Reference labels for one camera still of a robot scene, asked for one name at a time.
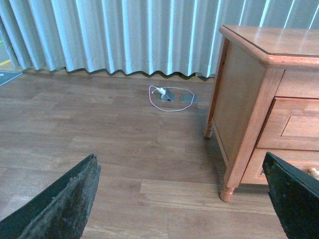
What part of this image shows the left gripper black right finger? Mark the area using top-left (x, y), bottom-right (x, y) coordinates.
top-left (262, 152), bottom-right (319, 239)

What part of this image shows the closed metal floor outlet cover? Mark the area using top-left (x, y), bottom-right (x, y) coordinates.
top-left (179, 94), bottom-right (199, 104)

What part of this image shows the white charging cable on floor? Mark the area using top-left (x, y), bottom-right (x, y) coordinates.
top-left (148, 85), bottom-right (195, 113)

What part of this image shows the pale green pleated curtain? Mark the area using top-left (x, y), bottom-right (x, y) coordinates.
top-left (0, 0), bottom-right (319, 77)

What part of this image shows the green floor sign sticker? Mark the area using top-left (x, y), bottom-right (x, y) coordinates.
top-left (0, 71), bottom-right (23, 86)

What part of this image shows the open metal floor outlet box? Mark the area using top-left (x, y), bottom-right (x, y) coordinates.
top-left (157, 90), bottom-right (175, 102)

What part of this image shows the wooden nightstand cabinet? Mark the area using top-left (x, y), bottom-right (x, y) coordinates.
top-left (204, 25), bottom-right (319, 202)

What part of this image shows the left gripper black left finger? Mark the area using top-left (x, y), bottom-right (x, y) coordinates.
top-left (0, 154), bottom-right (101, 239)

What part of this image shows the white plug adapter on floor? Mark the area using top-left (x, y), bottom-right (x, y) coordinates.
top-left (157, 88), bottom-right (166, 98)

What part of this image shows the lower drawer wooden knob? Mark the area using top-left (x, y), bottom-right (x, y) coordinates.
top-left (308, 168), bottom-right (319, 180)

